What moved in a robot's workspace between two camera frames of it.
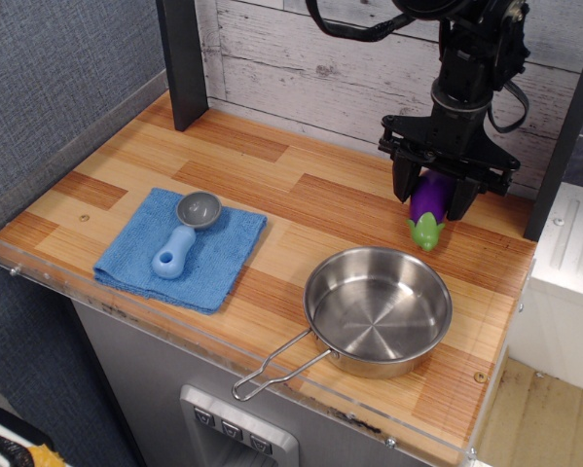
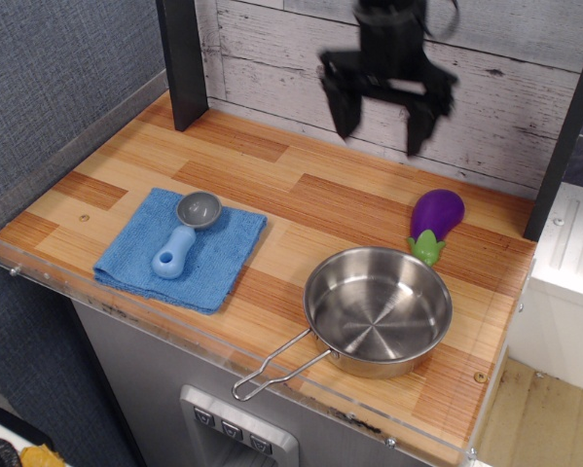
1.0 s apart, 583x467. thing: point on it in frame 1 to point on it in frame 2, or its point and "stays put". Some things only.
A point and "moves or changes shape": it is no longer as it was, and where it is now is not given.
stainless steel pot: [378, 311] stays put
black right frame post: [569, 134] stays put
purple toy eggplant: [430, 197] moves or changes shape
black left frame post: [181, 35] stays put
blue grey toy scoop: [195, 210] stays put
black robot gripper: [453, 140] to [391, 47]
